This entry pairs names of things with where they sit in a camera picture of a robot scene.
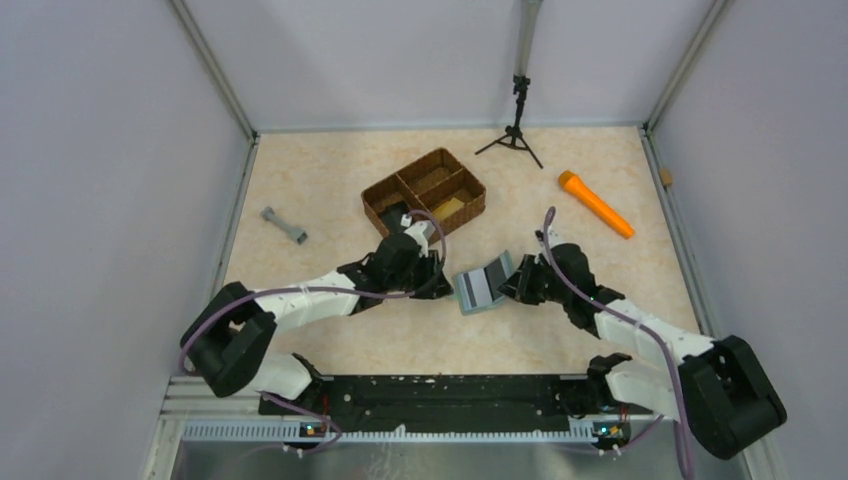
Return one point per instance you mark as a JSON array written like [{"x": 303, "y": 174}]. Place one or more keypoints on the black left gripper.
[{"x": 430, "y": 266}]

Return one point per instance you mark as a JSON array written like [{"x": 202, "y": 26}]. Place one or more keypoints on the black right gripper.
[{"x": 519, "y": 285}]

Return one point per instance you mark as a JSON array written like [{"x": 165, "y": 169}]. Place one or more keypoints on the green card holder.
[{"x": 497, "y": 271}]

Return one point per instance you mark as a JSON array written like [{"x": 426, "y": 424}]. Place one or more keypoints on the grey striped credit card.
[{"x": 474, "y": 291}]

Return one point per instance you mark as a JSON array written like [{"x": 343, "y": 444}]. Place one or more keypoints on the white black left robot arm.
[{"x": 228, "y": 345}]

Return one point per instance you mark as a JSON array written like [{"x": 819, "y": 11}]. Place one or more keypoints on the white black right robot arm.
[{"x": 716, "y": 389}]

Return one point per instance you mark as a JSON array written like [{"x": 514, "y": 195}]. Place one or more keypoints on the yellow card in basket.
[{"x": 447, "y": 209}]

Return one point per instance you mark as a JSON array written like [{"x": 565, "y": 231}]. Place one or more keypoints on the black item in basket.
[{"x": 392, "y": 217}]

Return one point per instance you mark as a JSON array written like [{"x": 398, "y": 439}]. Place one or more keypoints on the brown wicker divided basket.
[{"x": 424, "y": 184}]

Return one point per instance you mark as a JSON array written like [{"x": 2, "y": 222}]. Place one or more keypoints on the orange flashlight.
[{"x": 571, "y": 183}]

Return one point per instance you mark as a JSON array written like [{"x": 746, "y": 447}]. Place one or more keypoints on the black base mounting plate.
[{"x": 450, "y": 404}]

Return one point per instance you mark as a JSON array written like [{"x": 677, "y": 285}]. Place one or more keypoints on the small wooden block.
[{"x": 666, "y": 177}]

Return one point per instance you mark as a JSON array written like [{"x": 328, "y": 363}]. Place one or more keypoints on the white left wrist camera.
[{"x": 420, "y": 231}]

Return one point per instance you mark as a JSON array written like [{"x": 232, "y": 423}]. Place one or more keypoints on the aluminium frame rail front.
[{"x": 464, "y": 430}]

